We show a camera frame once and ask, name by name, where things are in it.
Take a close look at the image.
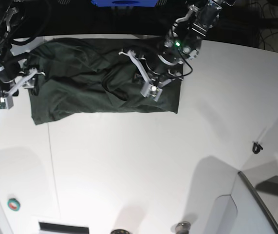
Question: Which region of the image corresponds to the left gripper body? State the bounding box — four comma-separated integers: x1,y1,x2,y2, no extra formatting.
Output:
138,52,194,84

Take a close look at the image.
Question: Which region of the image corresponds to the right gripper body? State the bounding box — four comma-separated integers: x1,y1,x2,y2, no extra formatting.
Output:
0,62,36,93

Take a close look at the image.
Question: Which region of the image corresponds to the dark green t-shirt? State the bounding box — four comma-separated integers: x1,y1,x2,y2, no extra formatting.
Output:
24,38,181,125

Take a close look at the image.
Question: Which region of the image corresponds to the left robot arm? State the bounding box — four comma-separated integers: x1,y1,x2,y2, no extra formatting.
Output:
140,0,235,86

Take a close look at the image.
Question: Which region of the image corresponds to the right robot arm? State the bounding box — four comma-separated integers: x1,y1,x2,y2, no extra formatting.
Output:
0,0,52,97

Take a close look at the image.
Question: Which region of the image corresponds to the blue box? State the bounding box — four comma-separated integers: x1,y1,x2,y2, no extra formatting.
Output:
91,0,158,7

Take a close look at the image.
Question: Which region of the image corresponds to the small black clip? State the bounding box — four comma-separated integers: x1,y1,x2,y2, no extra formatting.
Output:
252,141,263,155

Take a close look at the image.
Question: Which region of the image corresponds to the round metal knob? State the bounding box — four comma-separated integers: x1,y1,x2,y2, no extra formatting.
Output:
175,221,191,234

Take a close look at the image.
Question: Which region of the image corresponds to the black round dial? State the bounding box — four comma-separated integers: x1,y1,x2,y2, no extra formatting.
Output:
111,229,130,234

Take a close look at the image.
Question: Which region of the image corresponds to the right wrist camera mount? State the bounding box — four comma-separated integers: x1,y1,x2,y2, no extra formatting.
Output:
0,68,46,110

